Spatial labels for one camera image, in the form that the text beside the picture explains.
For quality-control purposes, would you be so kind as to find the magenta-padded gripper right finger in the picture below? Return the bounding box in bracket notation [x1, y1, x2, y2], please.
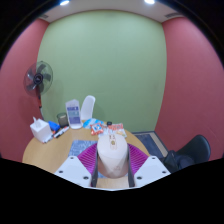
[127, 143, 172, 188]

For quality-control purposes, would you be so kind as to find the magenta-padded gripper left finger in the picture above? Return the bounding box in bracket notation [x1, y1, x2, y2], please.
[53, 143, 99, 188]

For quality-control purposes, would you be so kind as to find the pale pink computer mouse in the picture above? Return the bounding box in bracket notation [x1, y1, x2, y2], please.
[96, 133, 130, 179]

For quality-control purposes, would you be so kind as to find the blue patterned mouse pad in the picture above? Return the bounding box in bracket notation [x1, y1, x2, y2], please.
[68, 139, 99, 158]

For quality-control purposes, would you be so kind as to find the black whiteboard marker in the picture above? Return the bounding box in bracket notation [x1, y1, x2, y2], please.
[53, 125, 70, 139]

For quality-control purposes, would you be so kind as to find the white whiteboard marker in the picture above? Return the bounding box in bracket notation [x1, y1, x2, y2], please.
[44, 133, 56, 143]

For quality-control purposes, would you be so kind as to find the black office chair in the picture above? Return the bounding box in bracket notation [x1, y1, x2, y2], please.
[159, 134, 212, 174]

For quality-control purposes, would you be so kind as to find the blue whiteboard eraser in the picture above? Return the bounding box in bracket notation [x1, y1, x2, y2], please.
[47, 120, 61, 133]

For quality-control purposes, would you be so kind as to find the light blue packet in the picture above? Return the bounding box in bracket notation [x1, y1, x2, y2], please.
[82, 118, 104, 129]

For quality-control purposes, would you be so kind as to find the dark mesh pen cup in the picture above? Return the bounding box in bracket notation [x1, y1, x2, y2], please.
[56, 112, 69, 128]

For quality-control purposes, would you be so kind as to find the white tissue box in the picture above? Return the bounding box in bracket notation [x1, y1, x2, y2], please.
[29, 116, 53, 144]

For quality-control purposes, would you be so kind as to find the clear acrylic sign stand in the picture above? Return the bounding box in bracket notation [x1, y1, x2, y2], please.
[65, 98, 83, 130]

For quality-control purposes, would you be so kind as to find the black standing fan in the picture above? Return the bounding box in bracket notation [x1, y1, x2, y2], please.
[23, 60, 54, 109]

